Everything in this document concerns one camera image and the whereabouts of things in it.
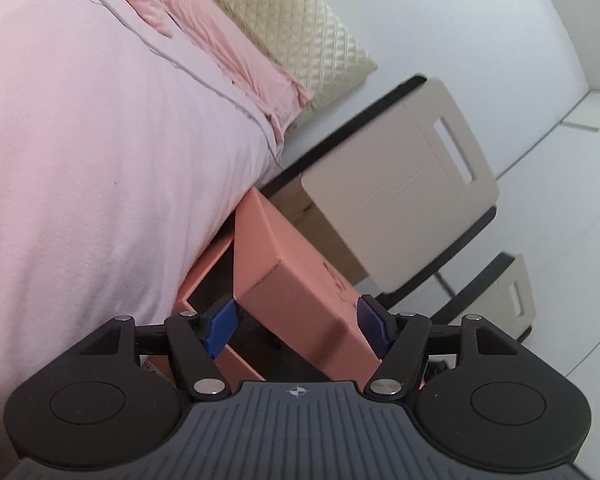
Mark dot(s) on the beige quilted headboard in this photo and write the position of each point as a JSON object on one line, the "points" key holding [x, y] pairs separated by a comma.
{"points": [[290, 25]]}

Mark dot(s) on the bed with pink duvet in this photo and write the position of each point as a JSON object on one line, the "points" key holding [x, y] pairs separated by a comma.
{"points": [[80, 160]]}

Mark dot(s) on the orange box lid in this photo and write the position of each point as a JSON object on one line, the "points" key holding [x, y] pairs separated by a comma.
{"points": [[300, 305]]}

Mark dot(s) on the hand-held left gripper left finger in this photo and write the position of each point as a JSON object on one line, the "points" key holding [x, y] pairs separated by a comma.
{"points": [[220, 327]]}

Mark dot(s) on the pink pillow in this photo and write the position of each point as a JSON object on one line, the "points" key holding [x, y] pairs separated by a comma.
{"points": [[230, 55]]}

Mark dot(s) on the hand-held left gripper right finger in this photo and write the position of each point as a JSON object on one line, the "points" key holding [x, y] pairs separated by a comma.
{"points": [[374, 327]]}

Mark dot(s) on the orange cardboard box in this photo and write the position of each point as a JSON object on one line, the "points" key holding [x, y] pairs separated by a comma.
{"points": [[207, 272]]}

